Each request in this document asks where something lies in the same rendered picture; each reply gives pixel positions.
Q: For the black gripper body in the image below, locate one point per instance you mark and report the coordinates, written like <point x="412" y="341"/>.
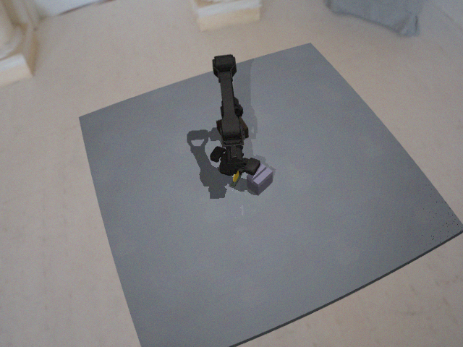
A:
<point x="249" y="165"/>

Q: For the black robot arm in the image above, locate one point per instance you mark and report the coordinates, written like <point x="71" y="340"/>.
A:
<point x="224" y="68"/>

